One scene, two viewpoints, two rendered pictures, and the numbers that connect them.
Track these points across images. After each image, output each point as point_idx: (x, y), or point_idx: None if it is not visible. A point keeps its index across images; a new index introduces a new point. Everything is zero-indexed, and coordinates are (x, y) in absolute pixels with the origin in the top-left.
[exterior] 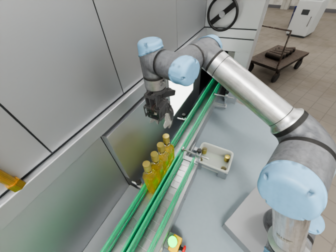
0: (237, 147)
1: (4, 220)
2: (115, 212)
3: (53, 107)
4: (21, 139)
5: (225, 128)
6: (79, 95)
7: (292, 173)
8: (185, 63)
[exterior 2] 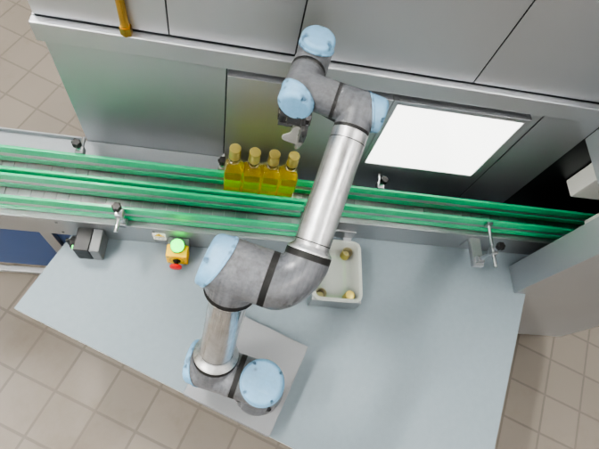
0: (389, 315)
1: (100, 44)
2: (178, 157)
3: (199, 2)
4: (155, 4)
5: (427, 285)
6: (233, 12)
7: (220, 244)
8: (288, 91)
